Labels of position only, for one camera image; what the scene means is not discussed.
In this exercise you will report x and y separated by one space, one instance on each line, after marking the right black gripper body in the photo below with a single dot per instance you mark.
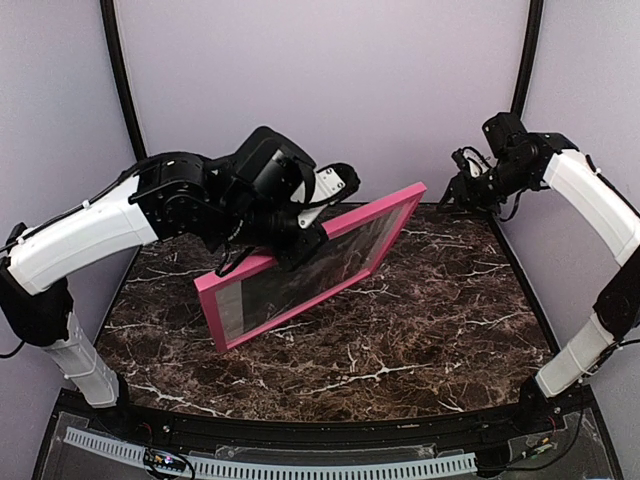
485 194

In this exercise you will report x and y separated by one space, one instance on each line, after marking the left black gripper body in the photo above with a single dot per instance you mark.
261 228

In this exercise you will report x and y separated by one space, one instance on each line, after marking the pink wooden picture frame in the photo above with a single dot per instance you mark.
346 217

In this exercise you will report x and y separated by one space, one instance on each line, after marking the clear acrylic sheet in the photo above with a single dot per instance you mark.
269 294

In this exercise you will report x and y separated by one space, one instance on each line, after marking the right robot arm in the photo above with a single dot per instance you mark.
520 161

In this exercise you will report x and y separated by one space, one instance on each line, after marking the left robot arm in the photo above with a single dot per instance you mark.
268 194

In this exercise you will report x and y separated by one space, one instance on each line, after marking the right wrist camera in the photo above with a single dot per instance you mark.
468 159

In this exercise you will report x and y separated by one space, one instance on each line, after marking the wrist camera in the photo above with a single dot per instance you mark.
468 159
331 185

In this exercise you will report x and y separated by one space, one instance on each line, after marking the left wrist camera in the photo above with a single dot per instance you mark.
331 185

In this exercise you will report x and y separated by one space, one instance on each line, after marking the right black corner post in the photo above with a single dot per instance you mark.
527 58

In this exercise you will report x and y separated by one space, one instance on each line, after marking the black corner post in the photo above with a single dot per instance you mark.
527 58
132 105

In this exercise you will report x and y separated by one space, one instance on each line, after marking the black front rail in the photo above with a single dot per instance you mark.
477 429

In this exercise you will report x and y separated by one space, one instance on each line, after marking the white slotted cable duct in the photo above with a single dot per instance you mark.
166 465

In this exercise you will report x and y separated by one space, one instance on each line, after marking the left black corner post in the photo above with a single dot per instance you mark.
132 105

